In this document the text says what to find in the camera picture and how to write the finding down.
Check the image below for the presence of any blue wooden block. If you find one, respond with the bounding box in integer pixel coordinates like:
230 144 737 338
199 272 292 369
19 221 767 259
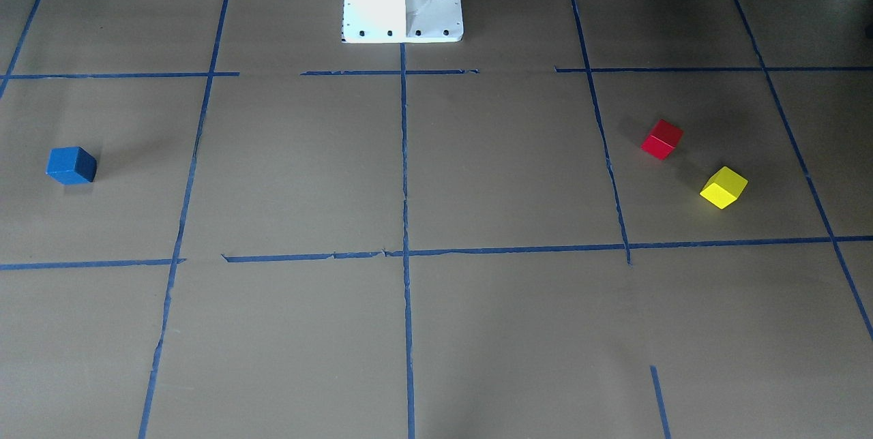
46 147 98 185

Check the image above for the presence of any yellow wooden block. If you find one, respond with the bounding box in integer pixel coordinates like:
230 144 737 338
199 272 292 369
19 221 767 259
699 166 748 209

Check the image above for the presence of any red wooden block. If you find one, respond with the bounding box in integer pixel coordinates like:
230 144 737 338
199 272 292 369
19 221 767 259
641 119 685 162

